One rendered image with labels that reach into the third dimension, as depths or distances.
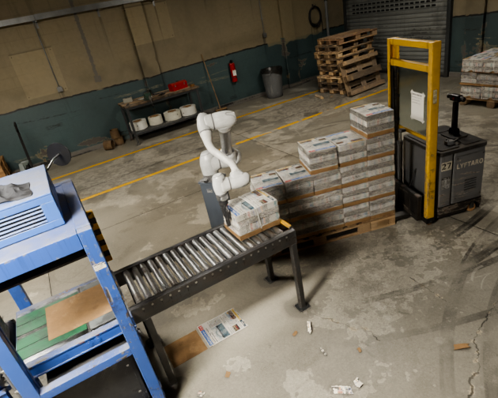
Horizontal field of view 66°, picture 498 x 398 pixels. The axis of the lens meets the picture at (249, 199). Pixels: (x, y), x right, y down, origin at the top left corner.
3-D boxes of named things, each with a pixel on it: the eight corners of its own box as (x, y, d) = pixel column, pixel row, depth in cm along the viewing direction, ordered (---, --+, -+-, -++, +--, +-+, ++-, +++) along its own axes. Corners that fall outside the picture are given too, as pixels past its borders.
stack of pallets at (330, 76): (352, 80, 1061) (348, 29, 1002) (379, 81, 987) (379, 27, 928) (316, 93, 1004) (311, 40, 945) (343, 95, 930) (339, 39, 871)
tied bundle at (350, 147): (324, 156, 412) (322, 136, 402) (350, 149, 416) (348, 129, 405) (340, 168, 379) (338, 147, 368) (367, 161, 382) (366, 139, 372)
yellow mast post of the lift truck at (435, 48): (421, 215, 412) (426, 42, 333) (428, 212, 413) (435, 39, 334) (426, 219, 404) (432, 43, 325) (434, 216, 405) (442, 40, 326)
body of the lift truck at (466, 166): (401, 195, 474) (401, 133, 438) (441, 184, 479) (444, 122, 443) (436, 222, 412) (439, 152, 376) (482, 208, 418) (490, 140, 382)
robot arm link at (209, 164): (201, 171, 377) (196, 150, 367) (220, 167, 379) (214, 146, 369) (202, 178, 363) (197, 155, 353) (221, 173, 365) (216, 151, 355)
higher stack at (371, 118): (355, 215, 453) (348, 107, 395) (379, 208, 456) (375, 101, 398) (371, 231, 419) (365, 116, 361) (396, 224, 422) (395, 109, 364)
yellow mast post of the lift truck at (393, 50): (389, 190, 471) (386, 38, 391) (395, 189, 471) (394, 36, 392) (393, 193, 462) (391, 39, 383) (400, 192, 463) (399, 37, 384)
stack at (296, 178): (260, 241, 442) (247, 175, 404) (355, 215, 453) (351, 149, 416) (269, 259, 407) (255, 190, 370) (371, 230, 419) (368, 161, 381)
